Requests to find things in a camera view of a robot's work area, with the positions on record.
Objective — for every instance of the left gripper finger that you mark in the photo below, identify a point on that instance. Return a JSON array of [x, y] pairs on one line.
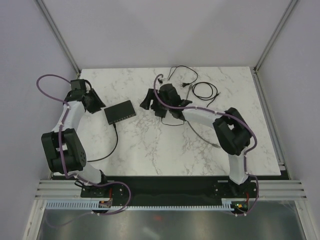
[[93, 108], [95, 100]]

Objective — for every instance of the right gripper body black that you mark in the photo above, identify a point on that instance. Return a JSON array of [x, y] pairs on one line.
[[160, 95]]

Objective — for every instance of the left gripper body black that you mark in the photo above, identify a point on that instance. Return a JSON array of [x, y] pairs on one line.
[[94, 101]]

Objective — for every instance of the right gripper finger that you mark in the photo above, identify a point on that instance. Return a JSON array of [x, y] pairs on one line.
[[150, 94], [146, 103]]

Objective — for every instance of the black power adapter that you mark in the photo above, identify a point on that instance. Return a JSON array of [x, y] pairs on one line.
[[160, 112]]

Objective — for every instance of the black network switch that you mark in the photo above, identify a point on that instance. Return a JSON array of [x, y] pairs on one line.
[[119, 112]]

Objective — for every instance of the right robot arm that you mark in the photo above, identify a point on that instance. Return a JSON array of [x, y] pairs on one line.
[[230, 128]]

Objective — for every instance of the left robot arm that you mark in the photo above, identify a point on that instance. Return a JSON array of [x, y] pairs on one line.
[[62, 147]]

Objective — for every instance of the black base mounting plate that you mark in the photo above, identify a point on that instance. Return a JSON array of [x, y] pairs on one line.
[[167, 190]]

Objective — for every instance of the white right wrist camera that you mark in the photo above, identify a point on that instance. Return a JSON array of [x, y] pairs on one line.
[[161, 80]]

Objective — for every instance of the left aluminium frame post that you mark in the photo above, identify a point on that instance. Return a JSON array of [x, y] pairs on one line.
[[57, 34]]

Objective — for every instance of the aluminium frame post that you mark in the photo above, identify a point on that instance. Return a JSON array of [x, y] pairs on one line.
[[275, 34], [57, 34]]

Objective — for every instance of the white slotted cable duct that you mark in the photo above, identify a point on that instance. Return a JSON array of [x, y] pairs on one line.
[[98, 205]]

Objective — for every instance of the right aluminium frame post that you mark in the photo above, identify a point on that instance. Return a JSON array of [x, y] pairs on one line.
[[275, 34]]

